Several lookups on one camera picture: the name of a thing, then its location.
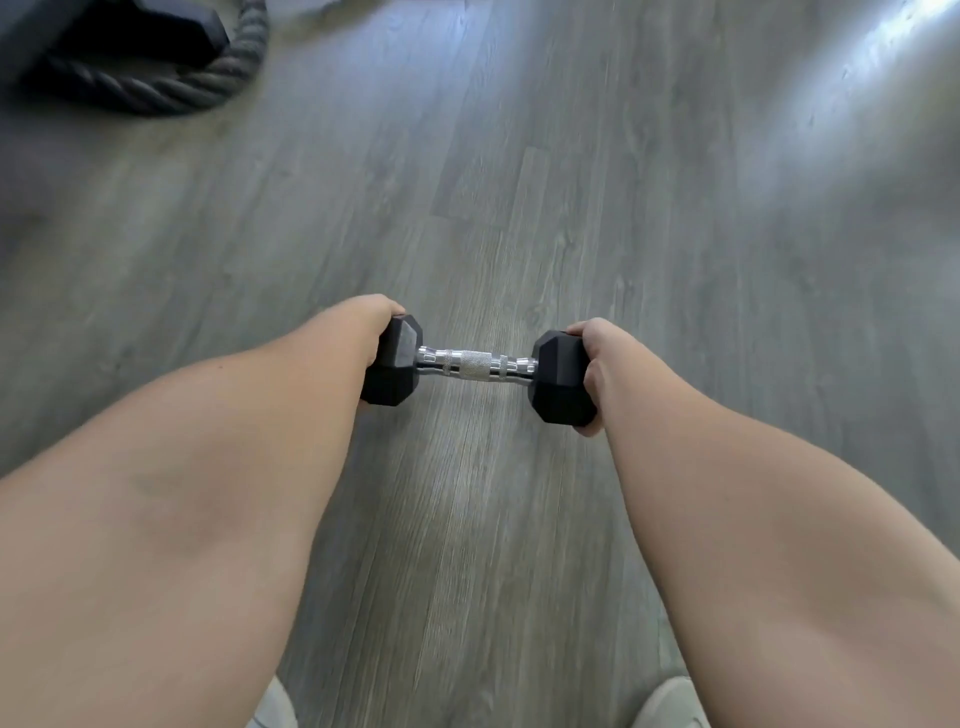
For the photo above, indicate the person's right white shoe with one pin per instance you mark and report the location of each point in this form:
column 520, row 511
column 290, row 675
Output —
column 676, row 705

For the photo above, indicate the person's left white shoe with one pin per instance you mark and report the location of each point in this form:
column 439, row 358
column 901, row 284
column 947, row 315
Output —
column 268, row 705

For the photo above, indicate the person's white shoe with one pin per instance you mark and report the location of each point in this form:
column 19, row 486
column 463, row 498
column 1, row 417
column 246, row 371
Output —
column 268, row 705
column 676, row 705

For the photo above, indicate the person's left forearm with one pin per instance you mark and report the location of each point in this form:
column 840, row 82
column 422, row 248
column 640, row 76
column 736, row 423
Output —
column 165, row 510

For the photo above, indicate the person's right forearm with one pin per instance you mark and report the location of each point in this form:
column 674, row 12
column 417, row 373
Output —
column 780, row 540

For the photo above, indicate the person's right fingers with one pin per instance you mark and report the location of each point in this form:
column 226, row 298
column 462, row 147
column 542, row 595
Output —
column 581, row 330

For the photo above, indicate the person's left hand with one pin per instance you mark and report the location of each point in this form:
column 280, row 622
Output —
column 358, row 322

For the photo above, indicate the person's right hand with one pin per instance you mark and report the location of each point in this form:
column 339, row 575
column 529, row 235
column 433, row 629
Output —
column 609, row 352

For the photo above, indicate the person's left fingers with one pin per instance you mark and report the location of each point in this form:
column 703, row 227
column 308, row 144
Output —
column 391, row 306

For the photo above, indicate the large black hex dumbbell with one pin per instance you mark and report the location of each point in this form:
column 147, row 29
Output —
column 135, row 31

